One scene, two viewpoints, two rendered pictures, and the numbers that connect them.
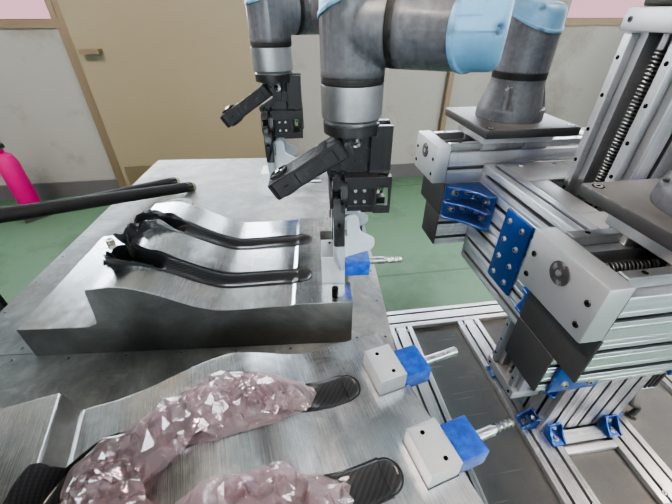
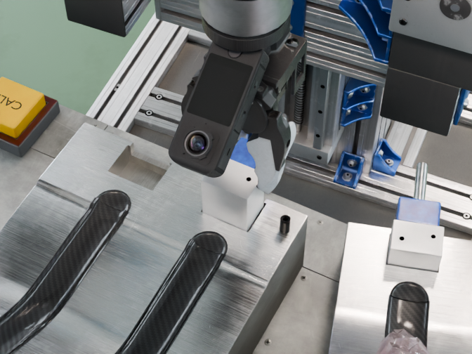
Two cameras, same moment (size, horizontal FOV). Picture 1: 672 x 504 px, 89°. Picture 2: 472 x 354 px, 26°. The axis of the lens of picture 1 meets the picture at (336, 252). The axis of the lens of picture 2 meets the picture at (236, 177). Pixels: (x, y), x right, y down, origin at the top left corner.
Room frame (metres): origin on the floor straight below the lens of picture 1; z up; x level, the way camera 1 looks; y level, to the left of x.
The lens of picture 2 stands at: (0.13, 0.51, 1.71)
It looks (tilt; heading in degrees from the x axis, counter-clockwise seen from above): 52 degrees down; 301
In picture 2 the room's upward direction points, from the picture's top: straight up
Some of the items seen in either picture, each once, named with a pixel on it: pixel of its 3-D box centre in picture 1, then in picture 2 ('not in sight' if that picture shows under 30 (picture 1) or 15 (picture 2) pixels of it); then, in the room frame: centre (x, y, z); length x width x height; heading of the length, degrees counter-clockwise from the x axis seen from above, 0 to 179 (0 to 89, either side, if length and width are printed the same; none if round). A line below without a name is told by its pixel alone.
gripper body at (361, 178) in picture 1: (356, 166); (248, 55); (0.45, -0.03, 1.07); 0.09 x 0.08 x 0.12; 93
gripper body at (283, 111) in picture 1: (280, 106); not in sight; (0.73, 0.11, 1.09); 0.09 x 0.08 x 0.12; 93
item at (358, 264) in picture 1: (361, 260); (255, 159); (0.45, -0.04, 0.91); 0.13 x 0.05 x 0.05; 93
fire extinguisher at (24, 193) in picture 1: (17, 181); not in sight; (2.25, 2.24, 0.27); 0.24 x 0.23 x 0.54; 8
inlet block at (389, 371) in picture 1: (414, 364); (417, 214); (0.29, -0.11, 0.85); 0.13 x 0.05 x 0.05; 110
